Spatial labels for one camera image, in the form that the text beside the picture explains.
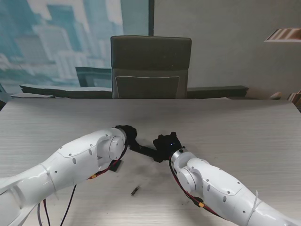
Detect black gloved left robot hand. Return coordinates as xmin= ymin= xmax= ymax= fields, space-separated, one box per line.
xmin=115 ymin=124 xmax=142 ymax=153

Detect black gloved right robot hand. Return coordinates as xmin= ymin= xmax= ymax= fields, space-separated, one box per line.
xmin=152 ymin=131 xmax=183 ymax=163

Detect black remote control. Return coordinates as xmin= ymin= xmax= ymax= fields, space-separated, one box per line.
xmin=135 ymin=145 xmax=158 ymax=160

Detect black battery cover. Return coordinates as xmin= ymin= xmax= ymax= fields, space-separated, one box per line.
xmin=109 ymin=160 xmax=123 ymax=172

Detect grey office chair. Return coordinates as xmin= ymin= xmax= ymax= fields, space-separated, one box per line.
xmin=110 ymin=35 xmax=192 ymax=99

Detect white zip tie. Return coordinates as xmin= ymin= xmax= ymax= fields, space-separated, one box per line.
xmin=46 ymin=170 xmax=59 ymax=201
xmin=249 ymin=191 xmax=261 ymax=214

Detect dark grey paper stack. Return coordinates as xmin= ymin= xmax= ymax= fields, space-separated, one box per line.
xmin=10 ymin=93 xmax=56 ymax=99

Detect city skyline backdrop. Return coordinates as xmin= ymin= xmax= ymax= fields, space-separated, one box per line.
xmin=0 ymin=0 xmax=151 ymax=89

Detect dark object at edge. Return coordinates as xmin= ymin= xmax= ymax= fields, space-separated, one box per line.
xmin=0 ymin=82 xmax=11 ymax=111

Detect light wooden stack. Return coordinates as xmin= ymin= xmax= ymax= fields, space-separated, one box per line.
xmin=287 ymin=89 xmax=301 ymax=111

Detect right arm red black cable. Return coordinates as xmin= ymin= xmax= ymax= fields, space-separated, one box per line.
xmin=169 ymin=162 xmax=226 ymax=215

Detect black vertical frame post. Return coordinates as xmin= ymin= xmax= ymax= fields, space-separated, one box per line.
xmin=149 ymin=0 xmax=155 ymax=36

